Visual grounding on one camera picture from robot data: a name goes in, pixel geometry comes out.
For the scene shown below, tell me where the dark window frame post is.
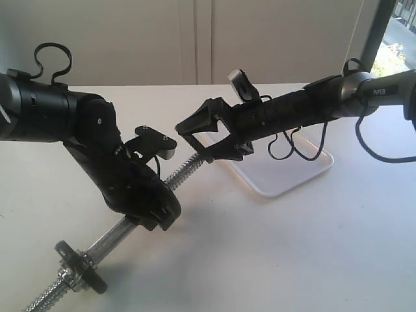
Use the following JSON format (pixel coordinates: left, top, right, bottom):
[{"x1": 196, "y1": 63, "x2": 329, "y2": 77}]
[{"x1": 360, "y1": 0, "x2": 396, "y2": 72}]

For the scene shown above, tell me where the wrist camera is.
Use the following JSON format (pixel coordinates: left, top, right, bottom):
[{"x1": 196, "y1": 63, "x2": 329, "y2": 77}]
[
  {"x1": 227, "y1": 69, "x2": 260, "y2": 102},
  {"x1": 125, "y1": 125, "x2": 177, "y2": 163}
]

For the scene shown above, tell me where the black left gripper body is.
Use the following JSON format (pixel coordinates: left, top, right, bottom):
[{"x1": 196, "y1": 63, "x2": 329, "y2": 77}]
[{"x1": 63, "y1": 136, "x2": 163, "y2": 224}]

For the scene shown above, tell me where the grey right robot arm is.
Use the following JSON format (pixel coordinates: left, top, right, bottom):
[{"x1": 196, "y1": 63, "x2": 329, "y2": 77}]
[{"x1": 175, "y1": 70, "x2": 415, "y2": 164}]

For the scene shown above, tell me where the white plastic tray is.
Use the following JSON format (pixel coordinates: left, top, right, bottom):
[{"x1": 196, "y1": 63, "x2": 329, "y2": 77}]
[{"x1": 211, "y1": 135, "x2": 334, "y2": 199}]

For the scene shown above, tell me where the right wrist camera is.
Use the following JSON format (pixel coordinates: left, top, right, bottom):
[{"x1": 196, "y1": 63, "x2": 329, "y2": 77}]
[{"x1": 227, "y1": 69, "x2": 260, "y2": 102}]

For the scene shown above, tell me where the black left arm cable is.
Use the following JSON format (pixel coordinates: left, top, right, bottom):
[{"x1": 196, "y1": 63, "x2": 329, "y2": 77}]
[{"x1": 29, "y1": 42, "x2": 72, "y2": 86}]

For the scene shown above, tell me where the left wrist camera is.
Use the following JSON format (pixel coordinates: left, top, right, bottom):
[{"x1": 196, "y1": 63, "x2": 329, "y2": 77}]
[{"x1": 125, "y1": 125, "x2": 177, "y2": 163}]

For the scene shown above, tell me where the chrome threaded dumbbell bar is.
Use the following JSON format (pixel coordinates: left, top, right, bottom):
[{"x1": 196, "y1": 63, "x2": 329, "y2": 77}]
[{"x1": 18, "y1": 152, "x2": 209, "y2": 312}]

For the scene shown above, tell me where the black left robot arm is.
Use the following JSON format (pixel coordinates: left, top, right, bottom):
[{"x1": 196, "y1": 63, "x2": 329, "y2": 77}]
[{"x1": 1, "y1": 70, "x2": 181, "y2": 230}]

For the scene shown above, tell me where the chrome spin-lock collar nut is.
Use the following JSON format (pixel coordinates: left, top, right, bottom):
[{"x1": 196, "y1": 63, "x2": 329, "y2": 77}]
[{"x1": 58, "y1": 250, "x2": 98, "y2": 293}]

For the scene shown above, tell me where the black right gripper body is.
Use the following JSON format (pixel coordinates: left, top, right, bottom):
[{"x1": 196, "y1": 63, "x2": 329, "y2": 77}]
[{"x1": 219, "y1": 90, "x2": 306, "y2": 154}]

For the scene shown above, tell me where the black near weight plate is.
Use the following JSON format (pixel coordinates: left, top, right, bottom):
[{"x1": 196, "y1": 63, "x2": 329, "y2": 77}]
[{"x1": 55, "y1": 240, "x2": 108, "y2": 294}]

